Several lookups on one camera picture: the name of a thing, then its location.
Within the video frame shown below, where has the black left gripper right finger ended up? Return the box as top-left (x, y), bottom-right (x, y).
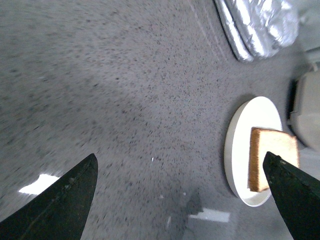
top-left (263, 151), bottom-right (320, 240)

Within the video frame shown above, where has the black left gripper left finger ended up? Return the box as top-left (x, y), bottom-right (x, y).
top-left (0, 153), bottom-right (98, 240)

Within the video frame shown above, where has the slice of brown bread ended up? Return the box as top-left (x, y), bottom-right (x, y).
top-left (248, 127), bottom-right (300, 193)

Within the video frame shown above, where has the beige toaster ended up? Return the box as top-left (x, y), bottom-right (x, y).
top-left (287, 72), bottom-right (320, 151)

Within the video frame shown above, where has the white round plate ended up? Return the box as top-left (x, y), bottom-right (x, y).
top-left (223, 96), bottom-right (283, 207)

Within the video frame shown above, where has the silver quilted oven mitt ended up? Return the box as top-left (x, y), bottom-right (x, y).
top-left (215, 0), bottom-right (299, 63)

